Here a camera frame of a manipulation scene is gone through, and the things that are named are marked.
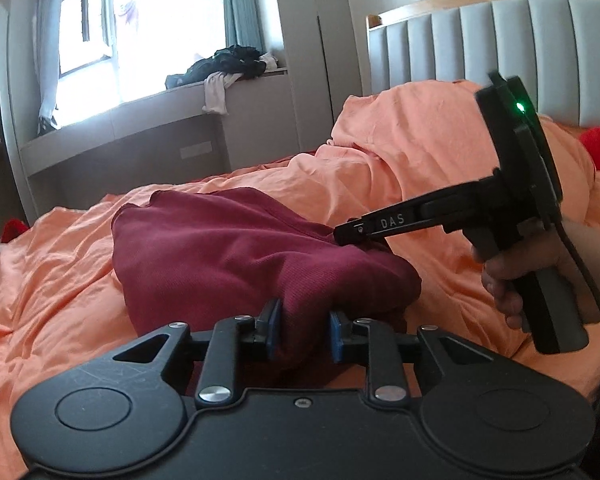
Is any orange blanket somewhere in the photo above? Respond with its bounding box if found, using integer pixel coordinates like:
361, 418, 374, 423
0, 79, 600, 480

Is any maroon long-sleeve top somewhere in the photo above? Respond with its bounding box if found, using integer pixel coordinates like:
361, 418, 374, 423
111, 187, 423, 376

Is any white wall outlet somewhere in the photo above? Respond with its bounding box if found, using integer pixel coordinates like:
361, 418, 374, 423
179, 142, 214, 160

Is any window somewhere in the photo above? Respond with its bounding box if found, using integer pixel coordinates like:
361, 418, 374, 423
35, 0, 231, 112

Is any grey window bench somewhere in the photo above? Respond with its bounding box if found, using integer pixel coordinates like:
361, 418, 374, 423
19, 66, 289, 194

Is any white hanging garment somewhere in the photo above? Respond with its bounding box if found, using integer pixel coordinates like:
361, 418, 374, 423
202, 71, 244, 116

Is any purple hanging cloth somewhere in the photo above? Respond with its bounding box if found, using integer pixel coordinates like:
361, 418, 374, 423
117, 0, 140, 39

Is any tall grey closed wardrobe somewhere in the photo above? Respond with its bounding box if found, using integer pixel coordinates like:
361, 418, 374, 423
264, 0, 377, 159

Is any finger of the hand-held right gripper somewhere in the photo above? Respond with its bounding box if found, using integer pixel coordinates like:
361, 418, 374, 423
333, 180, 482, 247

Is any black cable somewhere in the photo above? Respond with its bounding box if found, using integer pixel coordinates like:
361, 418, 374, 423
547, 212, 600, 411

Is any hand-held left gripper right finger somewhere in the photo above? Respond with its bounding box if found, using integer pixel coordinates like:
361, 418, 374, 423
329, 310, 497, 404

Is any grey open wardrobe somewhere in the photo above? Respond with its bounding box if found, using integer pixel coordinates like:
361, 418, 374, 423
0, 4, 37, 252

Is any person's right hand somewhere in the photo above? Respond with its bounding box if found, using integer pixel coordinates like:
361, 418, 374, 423
472, 219, 600, 332

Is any light blue sheer curtain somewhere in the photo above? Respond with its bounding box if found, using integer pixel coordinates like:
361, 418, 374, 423
35, 0, 64, 134

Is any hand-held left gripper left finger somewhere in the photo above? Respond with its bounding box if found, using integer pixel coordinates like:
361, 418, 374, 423
111, 299, 282, 409

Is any blue-grey thick curtain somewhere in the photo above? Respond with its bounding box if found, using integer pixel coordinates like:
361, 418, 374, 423
222, 0, 267, 61

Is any grey padded wooden headboard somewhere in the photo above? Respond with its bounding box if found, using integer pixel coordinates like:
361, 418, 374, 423
365, 0, 600, 134

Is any pile of dark clothes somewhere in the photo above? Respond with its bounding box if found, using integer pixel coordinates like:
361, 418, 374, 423
165, 44, 266, 90

